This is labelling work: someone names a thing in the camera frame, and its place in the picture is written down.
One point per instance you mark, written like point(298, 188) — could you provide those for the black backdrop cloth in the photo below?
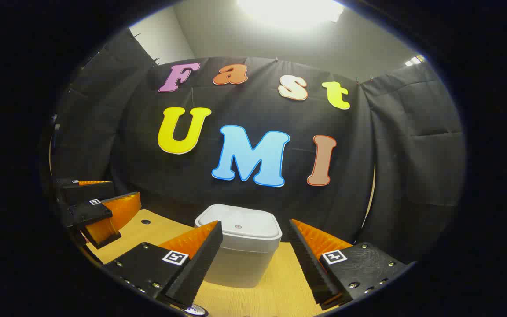
point(244, 110)

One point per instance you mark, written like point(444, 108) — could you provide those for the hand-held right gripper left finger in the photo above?
point(200, 268)

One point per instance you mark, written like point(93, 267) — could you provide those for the white desktop garbage bin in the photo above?
point(240, 246)

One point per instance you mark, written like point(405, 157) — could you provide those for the large ceiling light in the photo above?
point(291, 11)

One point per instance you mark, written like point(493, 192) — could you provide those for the small ceiling light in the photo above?
point(415, 60)

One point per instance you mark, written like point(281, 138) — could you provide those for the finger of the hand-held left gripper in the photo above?
point(86, 191)
point(90, 211)

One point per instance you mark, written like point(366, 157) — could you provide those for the wooden desktop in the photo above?
point(280, 286)

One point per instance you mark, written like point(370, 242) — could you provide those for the blue pop can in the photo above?
point(195, 310)

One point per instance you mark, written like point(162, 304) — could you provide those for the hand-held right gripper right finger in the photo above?
point(308, 268)

